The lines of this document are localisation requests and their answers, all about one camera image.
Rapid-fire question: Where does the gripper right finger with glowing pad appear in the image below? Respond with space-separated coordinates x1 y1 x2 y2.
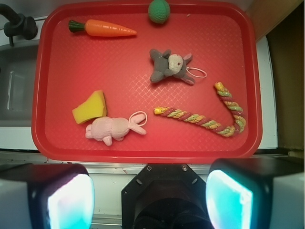
205 157 305 229

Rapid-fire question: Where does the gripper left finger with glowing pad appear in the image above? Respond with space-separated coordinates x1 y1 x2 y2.
0 164 95 229

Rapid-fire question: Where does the pink plush bunny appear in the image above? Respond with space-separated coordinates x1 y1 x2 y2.
85 111 147 146

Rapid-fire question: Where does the yellow cheese wedge toy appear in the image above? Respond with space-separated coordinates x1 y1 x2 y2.
72 90 107 124

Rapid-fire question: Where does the red plastic tray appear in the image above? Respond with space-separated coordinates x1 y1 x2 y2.
32 0 262 164

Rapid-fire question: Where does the steel sink basin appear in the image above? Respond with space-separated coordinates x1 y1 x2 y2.
0 40 39 127

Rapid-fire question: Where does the grey plush bunny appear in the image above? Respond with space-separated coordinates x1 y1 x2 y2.
149 49 207 85

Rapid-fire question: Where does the black sink faucet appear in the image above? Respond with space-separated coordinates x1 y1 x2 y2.
0 4 38 47

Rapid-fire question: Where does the orange plastic carrot toy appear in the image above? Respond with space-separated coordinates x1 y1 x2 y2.
68 19 137 37

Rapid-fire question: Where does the green textured ball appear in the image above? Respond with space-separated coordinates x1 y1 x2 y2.
148 0 171 24

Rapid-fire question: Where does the multicolored twisted rope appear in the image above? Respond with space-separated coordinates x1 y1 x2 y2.
153 82 247 138

